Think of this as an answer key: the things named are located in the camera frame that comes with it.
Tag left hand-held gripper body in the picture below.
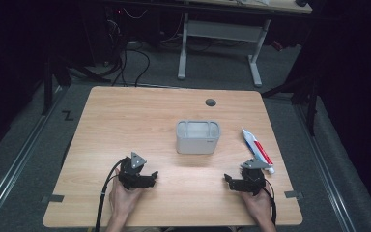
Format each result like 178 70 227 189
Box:
118 151 157 190

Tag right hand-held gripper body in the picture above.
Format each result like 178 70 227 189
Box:
233 158 271 197

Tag white blue red toothpaste tube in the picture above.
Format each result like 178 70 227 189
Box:
241 127 276 175

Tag grey plastic organizer container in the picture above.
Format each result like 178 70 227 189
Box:
175 119 222 156

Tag person's right hand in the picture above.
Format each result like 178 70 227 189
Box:
240 184 274 224

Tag person's left hand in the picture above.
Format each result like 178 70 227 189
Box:
108 178 146 223

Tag grey tape strip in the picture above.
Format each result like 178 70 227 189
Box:
283 189 304 200
41 193 65 204

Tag black metal stand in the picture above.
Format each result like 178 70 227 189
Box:
260 28 325 137
41 52 112 117

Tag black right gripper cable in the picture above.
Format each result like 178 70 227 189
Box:
263 178 278 226

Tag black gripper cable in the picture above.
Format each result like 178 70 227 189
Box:
263 178 278 226
95 157 128 232

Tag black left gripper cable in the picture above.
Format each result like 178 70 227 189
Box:
95 157 128 232

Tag metal floor rail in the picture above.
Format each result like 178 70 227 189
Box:
293 103 357 232
0 86 66 226

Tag black floor cables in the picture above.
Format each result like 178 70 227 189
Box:
107 18 152 88

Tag white desk frame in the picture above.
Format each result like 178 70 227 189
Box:
176 0 313 88

